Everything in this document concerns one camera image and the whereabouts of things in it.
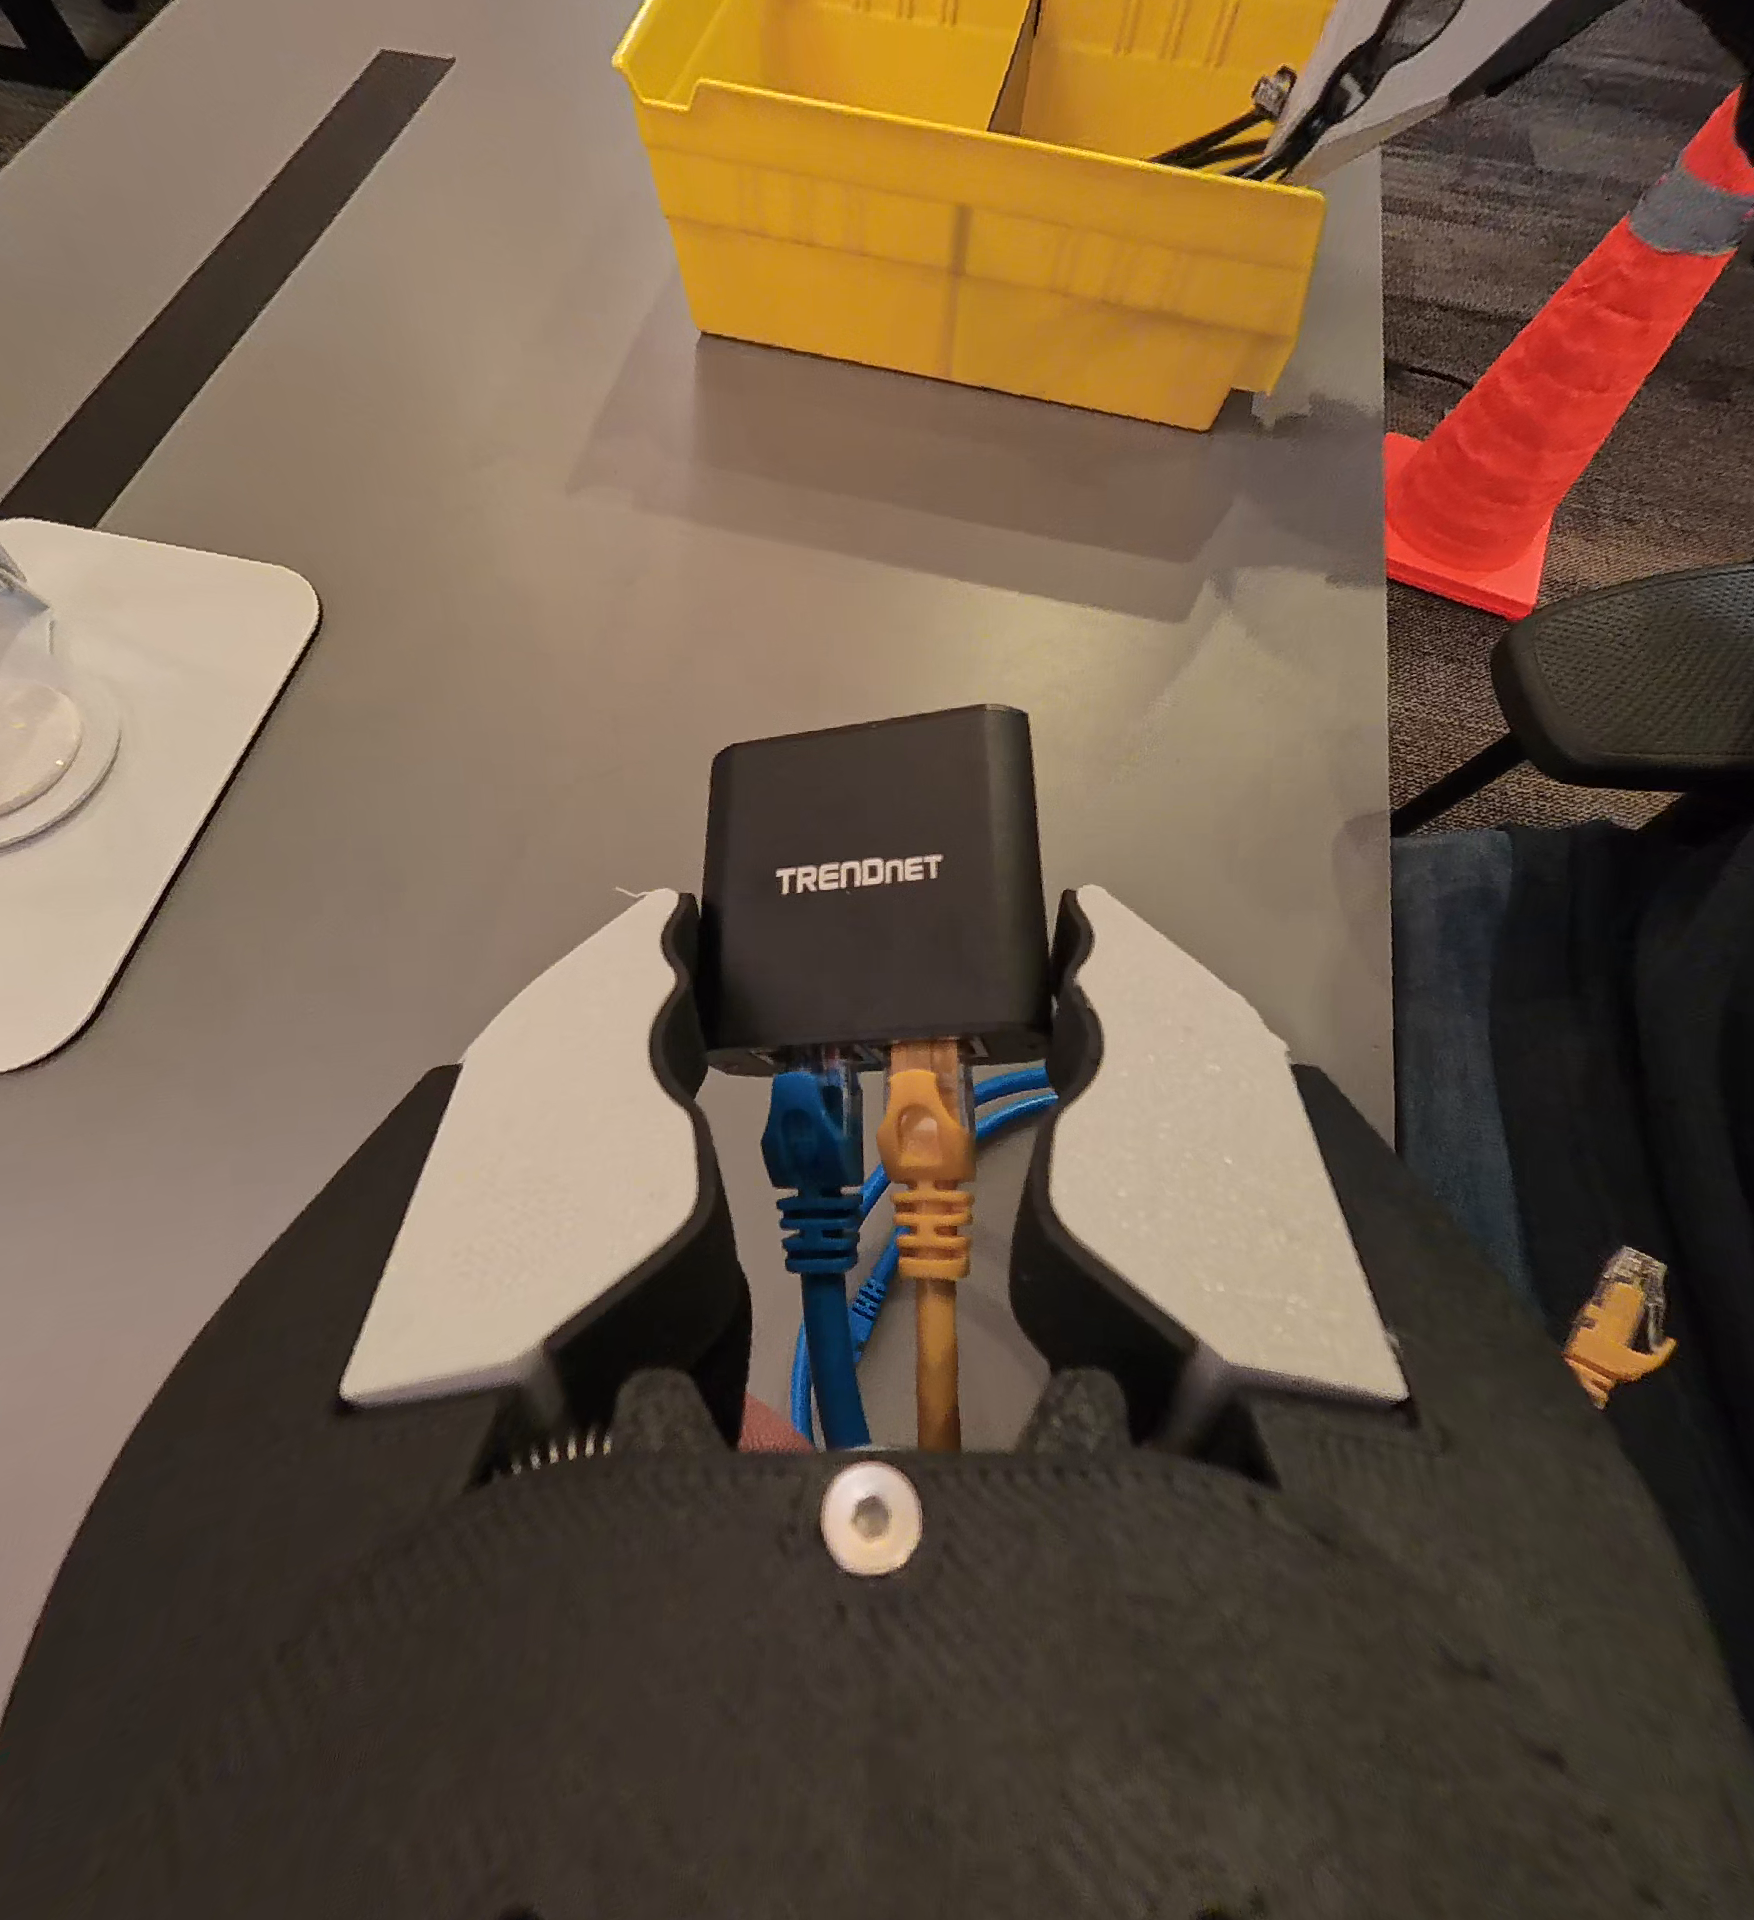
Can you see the black mesh chair armrest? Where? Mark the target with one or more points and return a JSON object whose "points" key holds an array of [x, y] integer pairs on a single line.
{"points": [[1671, 675]]}

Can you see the yellow plastic bin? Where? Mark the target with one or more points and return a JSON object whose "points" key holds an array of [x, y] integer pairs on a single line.
{"points": [[892, 270]]}

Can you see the person's leg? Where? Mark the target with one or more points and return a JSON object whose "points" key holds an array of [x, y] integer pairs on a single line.
{"points": [[1461, 1020]]}

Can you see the instruction sheet stand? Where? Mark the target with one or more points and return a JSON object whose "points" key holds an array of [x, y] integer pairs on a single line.
{"points": [[142, 780]]}

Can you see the person's left hand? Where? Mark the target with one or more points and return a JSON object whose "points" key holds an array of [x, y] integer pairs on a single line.
{"points": [[773, 1425]]}

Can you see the orange traffic cone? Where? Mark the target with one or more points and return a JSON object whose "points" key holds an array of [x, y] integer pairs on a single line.
{"points": [[1553, 389]]}

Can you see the thin bin divider plate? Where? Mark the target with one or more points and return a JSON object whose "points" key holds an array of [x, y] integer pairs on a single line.
{"points": [[1015, 67]]}

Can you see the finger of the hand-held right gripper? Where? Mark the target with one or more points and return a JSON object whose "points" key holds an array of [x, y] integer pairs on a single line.
{"points": [[1335, 61], [1476, 61]]}

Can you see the black ethernet splitter box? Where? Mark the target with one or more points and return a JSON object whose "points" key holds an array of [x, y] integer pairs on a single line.
{"points": [[877, 931]]}

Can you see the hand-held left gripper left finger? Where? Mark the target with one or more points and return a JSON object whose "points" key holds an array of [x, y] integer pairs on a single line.
{"points": [[563, 1185]]}

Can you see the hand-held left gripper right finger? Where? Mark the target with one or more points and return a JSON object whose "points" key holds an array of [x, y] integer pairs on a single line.
{"points": [[1208, 1185]]}

